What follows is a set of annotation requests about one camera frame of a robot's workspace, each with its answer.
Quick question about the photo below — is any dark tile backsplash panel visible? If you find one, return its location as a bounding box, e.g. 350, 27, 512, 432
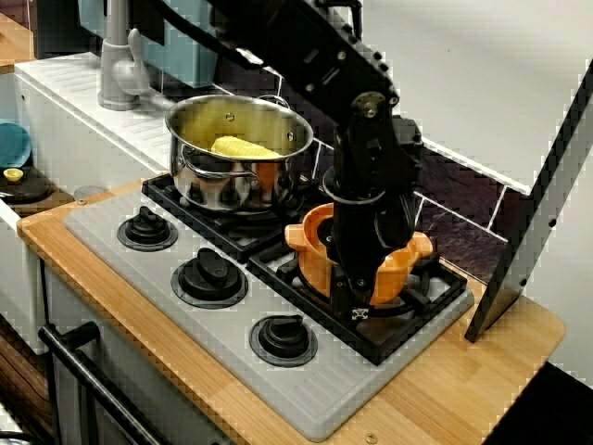
152, 41, 529, 286

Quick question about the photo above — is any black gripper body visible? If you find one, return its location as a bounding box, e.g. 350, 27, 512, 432
330, 188, 419, 282

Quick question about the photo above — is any grey toy faucet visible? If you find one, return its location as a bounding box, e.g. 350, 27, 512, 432
96, 0, 150, 111

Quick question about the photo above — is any black slanted support panel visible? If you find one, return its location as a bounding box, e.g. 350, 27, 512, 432
464, 59, 593, 344

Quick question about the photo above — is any teal plate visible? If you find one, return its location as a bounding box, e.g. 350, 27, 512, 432
0, 119, 33, 169

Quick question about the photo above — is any white oven front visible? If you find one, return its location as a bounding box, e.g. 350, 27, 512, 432
39, 259, 242, 445

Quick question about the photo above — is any orange plastic pot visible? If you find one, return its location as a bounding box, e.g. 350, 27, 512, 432
284, 202, 435, 310

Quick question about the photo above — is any teal plastic bin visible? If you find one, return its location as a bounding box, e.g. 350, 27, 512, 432
77, 0, 221, 89

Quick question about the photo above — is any black oven door handle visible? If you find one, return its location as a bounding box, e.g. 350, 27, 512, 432
38, 322, 161, 445

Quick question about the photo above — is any wooden countertop board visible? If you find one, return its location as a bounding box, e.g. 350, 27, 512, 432
16, 178, 567, 445

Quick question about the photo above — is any grey stove top plate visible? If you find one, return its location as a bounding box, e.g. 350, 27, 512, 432
62, 184, 476, 441

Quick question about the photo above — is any black burner grate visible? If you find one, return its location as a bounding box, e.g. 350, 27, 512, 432
247, 240, 469, 367
141, 172, 325, 263

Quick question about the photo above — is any white sink unit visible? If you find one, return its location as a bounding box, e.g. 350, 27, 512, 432
0, 50, 219, 358

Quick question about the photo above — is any dark pan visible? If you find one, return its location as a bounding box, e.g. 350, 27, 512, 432
0, 169, 55, 204

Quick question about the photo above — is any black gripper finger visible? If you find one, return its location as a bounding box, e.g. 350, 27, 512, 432
329, 264, 377, 324

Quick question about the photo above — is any stainless steel pot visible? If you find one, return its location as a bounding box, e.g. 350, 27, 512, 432
165, 94, 315, 214

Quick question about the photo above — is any yellow corn cob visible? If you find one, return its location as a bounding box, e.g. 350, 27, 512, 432
210, 134, 284, 161

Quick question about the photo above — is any black stove knob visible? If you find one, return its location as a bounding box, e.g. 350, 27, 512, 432
116, 206, 180, 254
170, 247, 249, 310
248, 314, 320, 370

